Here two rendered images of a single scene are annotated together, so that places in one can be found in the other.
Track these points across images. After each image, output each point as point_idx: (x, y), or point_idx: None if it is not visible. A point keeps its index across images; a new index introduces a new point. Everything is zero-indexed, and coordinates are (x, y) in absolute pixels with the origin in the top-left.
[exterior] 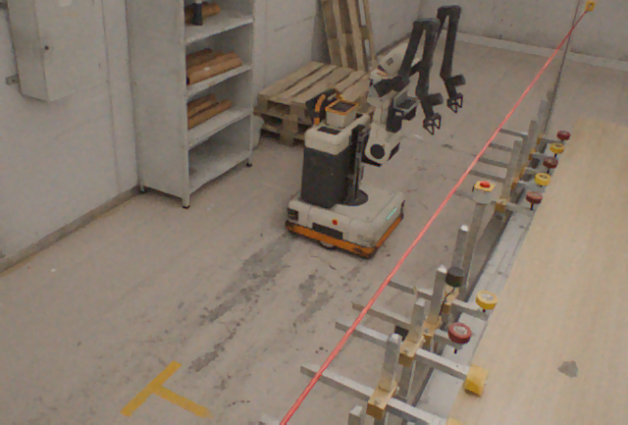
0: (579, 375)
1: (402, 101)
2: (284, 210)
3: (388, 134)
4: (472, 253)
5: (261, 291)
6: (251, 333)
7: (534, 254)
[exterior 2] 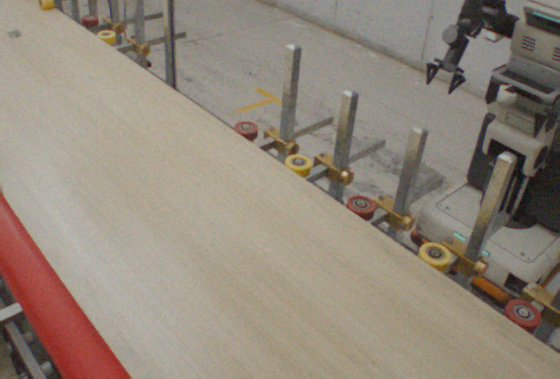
0: (5, 36)
1: (538, 81)
2: None
3: (501, 114)
4: (164, 49)
5: (370, 161)
6: (312, 143)
7: (132, 74)
